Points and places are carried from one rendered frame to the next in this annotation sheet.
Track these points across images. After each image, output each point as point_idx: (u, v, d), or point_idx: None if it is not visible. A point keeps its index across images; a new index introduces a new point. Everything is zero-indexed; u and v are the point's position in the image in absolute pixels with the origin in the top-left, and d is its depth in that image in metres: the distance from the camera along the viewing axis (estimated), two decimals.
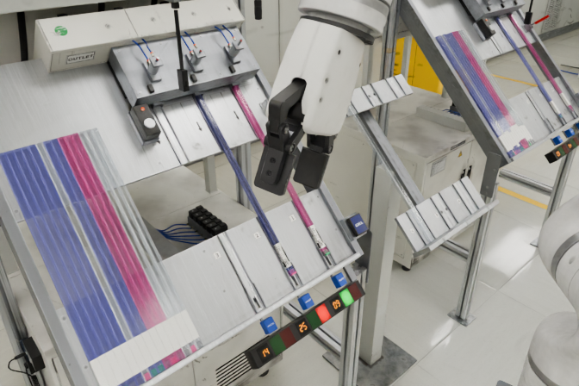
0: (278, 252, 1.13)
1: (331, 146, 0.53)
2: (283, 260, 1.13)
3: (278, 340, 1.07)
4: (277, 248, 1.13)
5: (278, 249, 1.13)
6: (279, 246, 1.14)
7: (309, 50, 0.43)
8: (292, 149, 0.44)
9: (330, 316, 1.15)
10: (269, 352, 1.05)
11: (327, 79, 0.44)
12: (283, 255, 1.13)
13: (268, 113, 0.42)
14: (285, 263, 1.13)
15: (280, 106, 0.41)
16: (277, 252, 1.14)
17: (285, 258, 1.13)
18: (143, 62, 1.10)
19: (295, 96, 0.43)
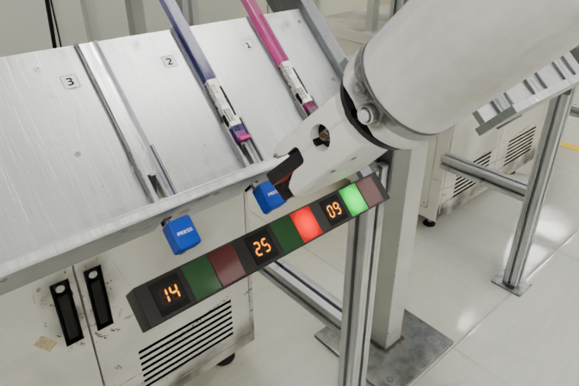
0: (214, 94, 0.55)
1: None
2: (222, 111, 0.54)
3: (205, 270, 0.48)
4: (209, 89, 0.55)
5: (214, 90, 0.55)
6: (215, 84, 0.55)
7: None
8: None
9: (320, 231, 0.56)
10: (180, 294, 0.46)
11: None
12: (224, 102, 0.55)
13: None
14: (227, 116, 0.54)
15: None
16: (212, 97, 0.55)
17: (228, 108, 0.55)
18: None
19: None
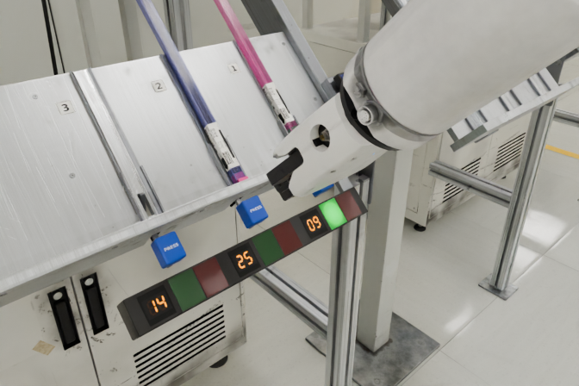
0: (214, 138, 0.58)
1: None
2: (221, 154, 0.57)
3: (190, 282, 0.52)
4: (209, 133, 0.58)
5: (213, 133, 0.58)
6: (214, 128, 0.58)
7: None
8: None
9: (301, 244, 0.60)
10: (167, 304, 0.50)
11: None
12: (223, 145, 0.58)
13: None
14: (226, 159, 0.57)
15: None
16: (212, 140, 0.58)
17: (227, 151, 0.58)
18: None
19: None
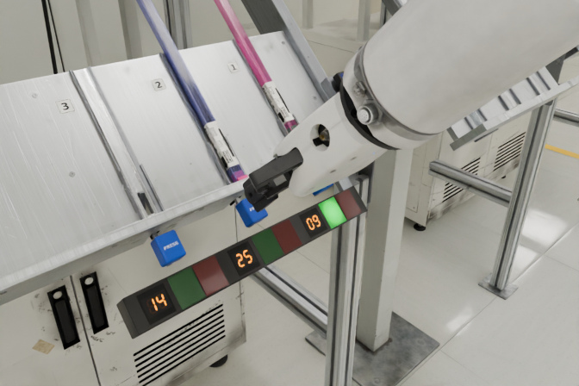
0: (214, 137, 0.58)
1: None
2: (221, 153, 0.57)
3: (190, 280, 0.52)
4: (209, 132, 0.58)
5: (213, 133, 0.58)
6: (214, 127, 0.58)
7: None
8: None
9: (301, 243, 0.60)
10: (166, 303, 0.50)
11: None
12: (222, 144, 0.58)
13: None
14: (226, 158, 0.57)
15: None
16: (212, 140, 0.58)
17: (227, 149, 0.58)
18: None
19: None
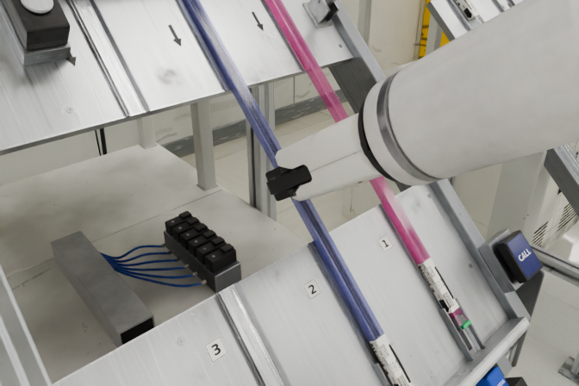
0: (385, 358, 0.46)
1: None
2: (395, 380, 0.46)
3: None
4: (378, 351, 0.46)
5: (384, 352, 0.46)
6: (384, 345, 0.47)
7: (331, 163, 0.37)
8: None
9: None
10: None
11: (334, 189, 0.39)
12: (396, 366, 0.46)
13: (271, 181, 0.44)
14: None
15: (270, 195, 0.43)
16: (382, 359, 0.47)
17: (402, 373, 0.46)
18: None
19: (295, 185, 0.41)
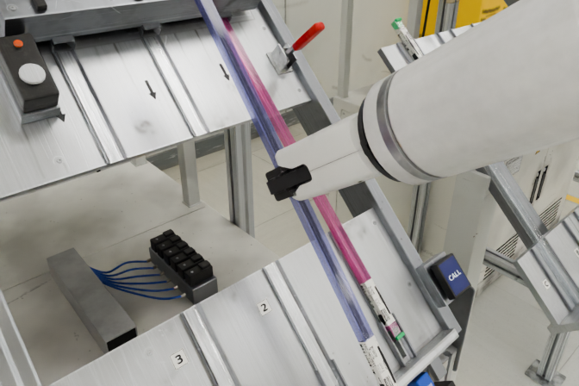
0: (373, 359, 0.48)
1: None
2: (382, 381, 0.47)
3: None
4: (367, 351, 0.48)
5: (372, 354, 0.48)
6: (373, 345, 0.48)
7: (331, 162, 0.37)
8: None
9: None
10: None
11: (334, 189, 0.39)
12: (383, 368, 0.48)
13: (271, 180, 0.44)
14: None
15: (270, 195, 0.43)
16: (370, 360, 0.48)
17: (389, 374, 0.48)
18: None
19: (295, 184, 0.41)
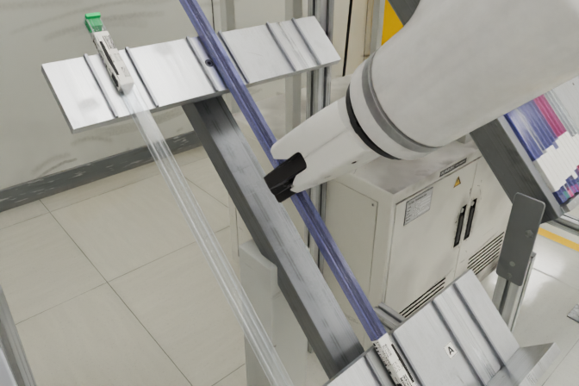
0: (388, 358, 0.46)
1: None
2: (399, 380, 0.46)
3: None
4: (381, 350, 0.46)
5: (387, 351, 0.46)
6: (387, 344, 0.46)
7: (323, 145, 0.37)
8: None
9: None
10: None
11: (330, 175, 0.39)
12: (399, 366, 0.46)
13: (269, 176, 0.44)
14: None
15: (269, 189, 0.43)
16: (384, 359, 0.46)
17: (405, 373, 0.46)
18: None
19: (291, 176, 0.41)
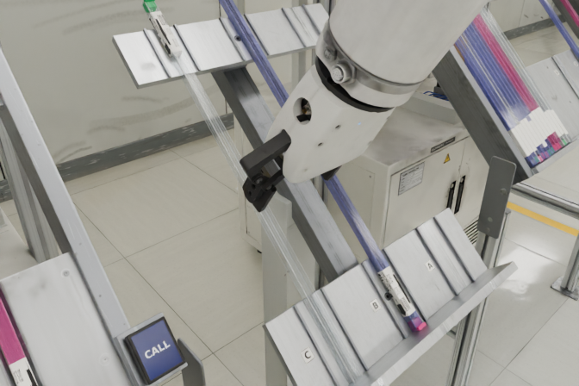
0: (390, 284, 0.59)
1: None
2: (399, 301, 0.58)
3: None
4: (384, 278, 0.59)
5: (389, 280, 0.59)
6: (389, 274, 0.59)
7: None
8: None
9: None
10: None
11: None
12: (399, 290, 0.59)
13: None
14: (404, 307, 0.58)
15: None
16: (387, 285, 0.59)
17: (403, 296, 0.59)
18: None
19: None
